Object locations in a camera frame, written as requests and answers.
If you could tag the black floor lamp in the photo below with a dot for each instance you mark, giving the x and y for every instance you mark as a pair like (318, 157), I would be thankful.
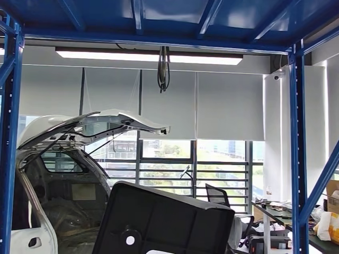
(192, 186)

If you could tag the long ceiling light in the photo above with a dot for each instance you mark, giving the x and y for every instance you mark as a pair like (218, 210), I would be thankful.
(106, 56)

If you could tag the white car tailgate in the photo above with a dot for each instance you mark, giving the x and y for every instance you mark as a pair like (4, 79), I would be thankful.
(143, 122)

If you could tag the white security camera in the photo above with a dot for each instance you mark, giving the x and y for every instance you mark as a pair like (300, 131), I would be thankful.
(277, 76)

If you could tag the white yellow plastic bag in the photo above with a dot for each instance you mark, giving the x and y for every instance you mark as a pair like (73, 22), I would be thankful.
(324, 228)

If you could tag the cardboard box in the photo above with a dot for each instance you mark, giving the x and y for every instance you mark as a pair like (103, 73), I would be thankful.
(332, 203)

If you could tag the black mesh office chair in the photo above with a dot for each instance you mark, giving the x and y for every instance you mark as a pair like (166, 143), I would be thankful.
(216, 196)

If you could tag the white car body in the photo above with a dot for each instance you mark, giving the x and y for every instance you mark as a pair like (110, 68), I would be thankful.
(23, 242)

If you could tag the black equipment case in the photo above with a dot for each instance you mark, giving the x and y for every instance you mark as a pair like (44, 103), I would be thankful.
(264, 245)

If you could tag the grey window guard rail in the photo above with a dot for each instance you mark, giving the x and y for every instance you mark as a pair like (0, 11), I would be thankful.
(225, 171)

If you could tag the dark workbench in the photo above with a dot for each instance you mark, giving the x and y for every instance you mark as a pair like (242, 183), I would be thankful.
(312, 242)

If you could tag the blue steel shelf rack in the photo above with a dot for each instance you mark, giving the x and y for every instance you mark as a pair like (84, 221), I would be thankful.
(132, 40)

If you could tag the grey jacket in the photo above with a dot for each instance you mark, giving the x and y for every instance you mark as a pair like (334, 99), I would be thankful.
(236, 231)

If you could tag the pale grey roller blind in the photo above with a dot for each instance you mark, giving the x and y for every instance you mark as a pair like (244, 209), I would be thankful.
(47, 91)
(180, 108)
(230, 108)
(111, 91)

